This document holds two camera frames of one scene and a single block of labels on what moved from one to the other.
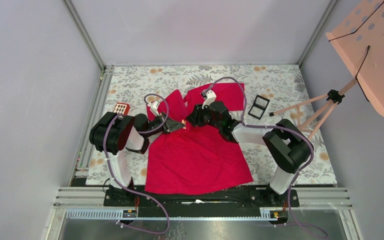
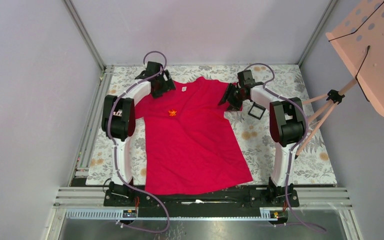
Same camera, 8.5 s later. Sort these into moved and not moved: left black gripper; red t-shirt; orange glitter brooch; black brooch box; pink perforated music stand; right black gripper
Moved: orange glitter brooch; right black gripper; left black gripper
Not moved: red t-shirt; black brooch box; pink perforated music stand
